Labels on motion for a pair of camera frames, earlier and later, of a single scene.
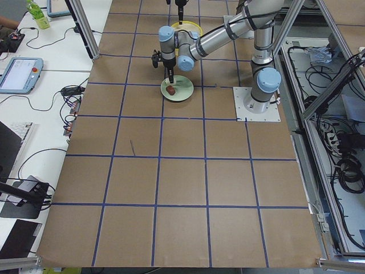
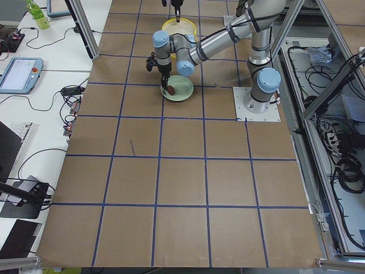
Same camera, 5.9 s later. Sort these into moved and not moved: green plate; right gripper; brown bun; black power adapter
Moved: right gripper
Not moved: brown bun; black power adapter; green plate
